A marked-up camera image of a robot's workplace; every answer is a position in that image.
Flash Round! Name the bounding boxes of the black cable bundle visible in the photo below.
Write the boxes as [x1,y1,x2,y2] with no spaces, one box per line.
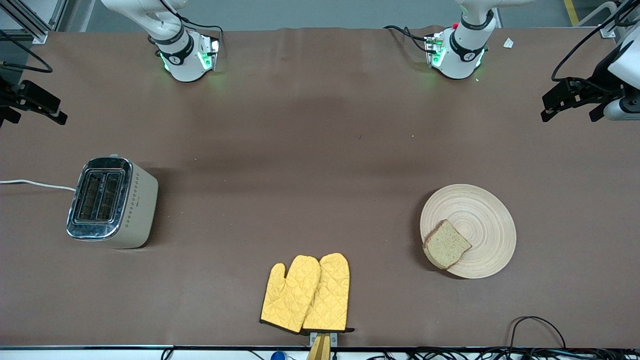
[367,347,640,360]

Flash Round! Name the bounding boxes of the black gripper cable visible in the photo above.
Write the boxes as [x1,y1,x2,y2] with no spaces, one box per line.
[0,30,54,74]
[551,0,640,83]

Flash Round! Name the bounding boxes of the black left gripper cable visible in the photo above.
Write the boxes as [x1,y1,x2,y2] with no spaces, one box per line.
[551,0,640,83]

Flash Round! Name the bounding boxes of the looped black cable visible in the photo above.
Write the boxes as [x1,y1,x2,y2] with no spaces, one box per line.
[509,316,568,351]

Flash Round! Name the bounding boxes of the round wooden plate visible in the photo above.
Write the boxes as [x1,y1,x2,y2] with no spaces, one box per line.
[420,184,517,279]

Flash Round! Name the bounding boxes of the brown bread slice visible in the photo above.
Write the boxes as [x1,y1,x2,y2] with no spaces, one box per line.
[422,219,473,271]

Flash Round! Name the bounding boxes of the white toaster power cord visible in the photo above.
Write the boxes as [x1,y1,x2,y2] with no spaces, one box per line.
[0,179,77,192]

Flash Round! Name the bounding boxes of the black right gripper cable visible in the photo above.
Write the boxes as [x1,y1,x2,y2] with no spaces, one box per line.
[0,30,54,74]

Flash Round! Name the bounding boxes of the black left arm base cable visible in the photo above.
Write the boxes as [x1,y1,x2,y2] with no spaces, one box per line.
[384,25,436,53]

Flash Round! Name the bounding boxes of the yellow quilted oven mitt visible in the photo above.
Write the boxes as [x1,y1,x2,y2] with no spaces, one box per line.
[302,252,355,333]
[260,255,322,334]

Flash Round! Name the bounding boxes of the beige chrome two-slot toaster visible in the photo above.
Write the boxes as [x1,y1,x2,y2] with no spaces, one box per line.
[66,154,159,249]

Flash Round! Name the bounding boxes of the aluminium frame profile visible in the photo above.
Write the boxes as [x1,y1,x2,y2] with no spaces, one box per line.
[0,0,69,45]
[600,0,640,40]

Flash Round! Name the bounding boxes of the small metal bracket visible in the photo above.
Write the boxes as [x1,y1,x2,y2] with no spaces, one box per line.
[309,331,339,347]

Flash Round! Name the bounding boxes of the wooden stick mount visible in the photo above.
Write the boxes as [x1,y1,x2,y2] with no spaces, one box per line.
[306,334,332,360]

